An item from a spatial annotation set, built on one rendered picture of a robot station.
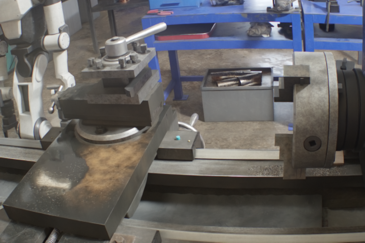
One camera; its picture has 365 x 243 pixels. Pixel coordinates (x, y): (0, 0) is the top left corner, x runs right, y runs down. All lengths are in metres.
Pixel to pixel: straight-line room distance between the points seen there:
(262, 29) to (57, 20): 1.43
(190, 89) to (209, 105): 0.65
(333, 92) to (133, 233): 0.53
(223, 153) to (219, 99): 1.80
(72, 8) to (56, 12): 4.61
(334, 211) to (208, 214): 0.37
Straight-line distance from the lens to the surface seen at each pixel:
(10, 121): 2.24
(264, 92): 2.92
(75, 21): 6.53
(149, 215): 1.19
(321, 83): 0.76
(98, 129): 1.16
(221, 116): 3.03
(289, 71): 0.74
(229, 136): 2.87
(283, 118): 3.05
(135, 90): 1.07
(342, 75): 0.83
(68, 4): 6.34
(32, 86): 1.97
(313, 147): 0.77
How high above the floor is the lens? 1.50
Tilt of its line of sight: 27 degrees down
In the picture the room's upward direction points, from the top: 8 degrees counter-clockwise
